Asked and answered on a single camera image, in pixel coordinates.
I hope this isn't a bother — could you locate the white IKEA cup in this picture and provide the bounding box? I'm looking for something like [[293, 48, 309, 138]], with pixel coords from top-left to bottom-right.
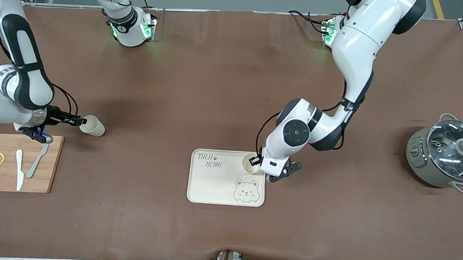
[[79, 114, 106, 138], [241, 153, 263, 175]]

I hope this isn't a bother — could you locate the cream bear print tray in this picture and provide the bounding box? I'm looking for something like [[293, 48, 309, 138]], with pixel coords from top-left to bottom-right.
[[186, 148, 267, 208]]

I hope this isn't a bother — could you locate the grey plastic knife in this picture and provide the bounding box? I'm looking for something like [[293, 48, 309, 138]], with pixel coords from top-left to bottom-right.
[[26, 141, 50, 179]]

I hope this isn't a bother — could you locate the bamboo cutting board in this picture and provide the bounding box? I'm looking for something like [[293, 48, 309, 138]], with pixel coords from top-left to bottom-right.
[[0, 133, 65, 195]]

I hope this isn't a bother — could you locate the white plastic knife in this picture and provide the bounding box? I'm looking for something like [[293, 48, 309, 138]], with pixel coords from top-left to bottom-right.
[[13, 149, 26, 192]]

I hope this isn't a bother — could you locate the brown table cover mat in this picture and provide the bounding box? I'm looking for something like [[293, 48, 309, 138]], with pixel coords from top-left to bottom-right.
[[0, 0, 463, 260]]

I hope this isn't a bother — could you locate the grey pot with glass lid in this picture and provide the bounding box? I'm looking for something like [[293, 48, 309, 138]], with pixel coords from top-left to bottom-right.
[[404, 112, 463, 194]]

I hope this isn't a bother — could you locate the glass pot lid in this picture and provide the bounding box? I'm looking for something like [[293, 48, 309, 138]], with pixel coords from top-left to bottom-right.
[[424, 118, 463, 182]]

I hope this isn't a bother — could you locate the yellow floor tape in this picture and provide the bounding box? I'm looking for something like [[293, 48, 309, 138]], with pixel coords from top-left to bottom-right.
[[431, 0, 447, 21]]

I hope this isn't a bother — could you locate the black left base cable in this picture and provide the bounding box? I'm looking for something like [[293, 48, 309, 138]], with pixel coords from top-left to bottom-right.
[[287, 9, 330, 34]]

